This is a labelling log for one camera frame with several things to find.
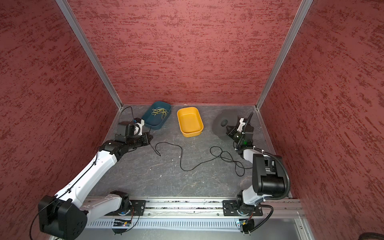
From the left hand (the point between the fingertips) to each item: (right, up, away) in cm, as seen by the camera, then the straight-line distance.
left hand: (152, 139), depth 81 cm
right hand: (+42, +6, +12) cm, 44 cm away
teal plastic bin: (-6, +14, +29) cm, 33 cm away
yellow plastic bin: (+20, +9, +29) cm, 36 cm away
